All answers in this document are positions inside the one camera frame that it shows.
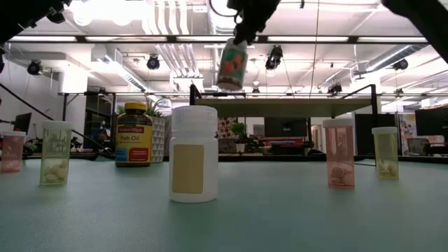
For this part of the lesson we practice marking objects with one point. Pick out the colourful wall poster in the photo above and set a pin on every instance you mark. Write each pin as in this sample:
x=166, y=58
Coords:
x=407, y=133

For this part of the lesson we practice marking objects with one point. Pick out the black partition panel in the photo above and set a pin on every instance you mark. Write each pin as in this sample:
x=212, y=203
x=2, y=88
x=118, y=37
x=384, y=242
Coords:
x=364, y=133

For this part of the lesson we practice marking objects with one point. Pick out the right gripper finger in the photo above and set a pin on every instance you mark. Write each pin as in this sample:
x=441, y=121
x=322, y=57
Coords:
x=246, y=31

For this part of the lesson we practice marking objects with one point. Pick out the yellow-capped fish oil bottle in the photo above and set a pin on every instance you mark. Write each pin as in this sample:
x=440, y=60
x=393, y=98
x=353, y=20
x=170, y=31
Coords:
x=133, y=140

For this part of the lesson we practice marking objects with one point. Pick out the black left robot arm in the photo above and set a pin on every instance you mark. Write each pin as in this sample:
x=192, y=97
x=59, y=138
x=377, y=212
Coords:
x=21, y=14

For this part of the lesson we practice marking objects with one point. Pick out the green translucent pill vial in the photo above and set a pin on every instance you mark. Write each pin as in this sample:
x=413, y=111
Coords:
x=56, y=154

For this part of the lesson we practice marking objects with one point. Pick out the pink translucent pill vial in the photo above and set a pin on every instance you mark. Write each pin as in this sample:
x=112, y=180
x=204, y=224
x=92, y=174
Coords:
x=12, y=154
x=339, y=157

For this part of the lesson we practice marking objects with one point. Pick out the black ceiling spotlight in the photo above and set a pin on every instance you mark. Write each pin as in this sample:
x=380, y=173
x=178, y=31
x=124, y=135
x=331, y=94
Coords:
x=153, y=62
x=35, y=67
x=400, y=64
x=274, y=57
x=335, y=88

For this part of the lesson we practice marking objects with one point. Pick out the black computer monitor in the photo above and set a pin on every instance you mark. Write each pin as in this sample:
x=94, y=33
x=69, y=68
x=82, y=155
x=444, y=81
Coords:
x=22, y=122
x=432, y=122

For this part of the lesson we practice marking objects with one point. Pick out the wooden shelf with black legs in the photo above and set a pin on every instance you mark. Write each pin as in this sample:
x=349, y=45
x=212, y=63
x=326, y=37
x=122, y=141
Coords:
x=280, y=108

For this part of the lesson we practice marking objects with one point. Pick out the succulent in patterned white pot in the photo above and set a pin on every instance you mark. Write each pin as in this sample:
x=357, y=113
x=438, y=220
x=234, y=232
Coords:
x=158, y=140

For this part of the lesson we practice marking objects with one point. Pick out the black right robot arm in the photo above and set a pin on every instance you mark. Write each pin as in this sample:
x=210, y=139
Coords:
x=427, y=17

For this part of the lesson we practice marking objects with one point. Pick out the black wall screen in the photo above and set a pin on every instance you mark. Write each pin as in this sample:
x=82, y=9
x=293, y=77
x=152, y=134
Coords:
x=285, y=127

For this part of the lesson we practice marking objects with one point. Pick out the green orange-fruit gummy bottle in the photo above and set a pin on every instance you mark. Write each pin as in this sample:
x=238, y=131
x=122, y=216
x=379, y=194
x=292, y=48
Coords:
x=231, y=66

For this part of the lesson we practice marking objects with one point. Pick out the floral pattern panel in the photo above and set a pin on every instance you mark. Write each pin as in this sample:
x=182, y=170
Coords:
x=227, y=127

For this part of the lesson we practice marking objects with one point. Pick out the black overhead frame bar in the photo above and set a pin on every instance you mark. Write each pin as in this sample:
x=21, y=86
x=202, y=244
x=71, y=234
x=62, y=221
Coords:
x=171, y=39

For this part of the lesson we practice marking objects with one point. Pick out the green table mat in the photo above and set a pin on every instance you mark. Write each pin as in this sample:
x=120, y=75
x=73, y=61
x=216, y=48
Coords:
x=280, y=217

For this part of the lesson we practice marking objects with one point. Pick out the black storage rack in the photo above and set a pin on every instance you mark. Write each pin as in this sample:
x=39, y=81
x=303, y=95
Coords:
x=91, y=112

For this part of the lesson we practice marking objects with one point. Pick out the yellow translucent pill vial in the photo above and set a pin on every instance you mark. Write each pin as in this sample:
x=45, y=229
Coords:
x=385, y=154

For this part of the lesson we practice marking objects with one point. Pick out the white bottle with yellow label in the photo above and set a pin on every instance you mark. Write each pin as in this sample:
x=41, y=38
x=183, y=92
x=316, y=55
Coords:
x=193, y=157

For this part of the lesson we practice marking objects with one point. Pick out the small background potted plant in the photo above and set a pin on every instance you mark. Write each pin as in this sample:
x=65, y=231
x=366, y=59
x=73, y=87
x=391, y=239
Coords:
x=239, y=129

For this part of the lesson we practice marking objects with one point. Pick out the black aluminium table frame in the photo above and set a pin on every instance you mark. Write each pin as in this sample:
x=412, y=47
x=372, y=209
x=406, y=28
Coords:
x=280, y=158

